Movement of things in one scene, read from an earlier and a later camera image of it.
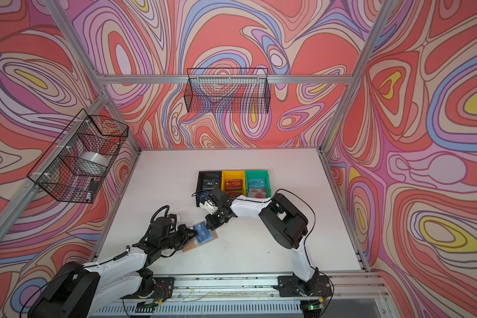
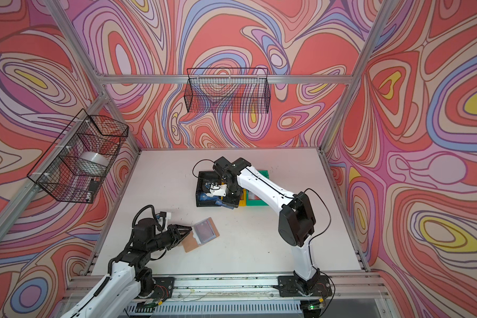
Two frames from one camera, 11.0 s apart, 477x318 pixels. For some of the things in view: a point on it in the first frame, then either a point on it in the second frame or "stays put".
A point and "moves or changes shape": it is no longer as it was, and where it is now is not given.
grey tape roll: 93,163 stays put
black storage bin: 207,181 stays put
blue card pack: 203,232 moves or changes shape
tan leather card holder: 194,241 stays put
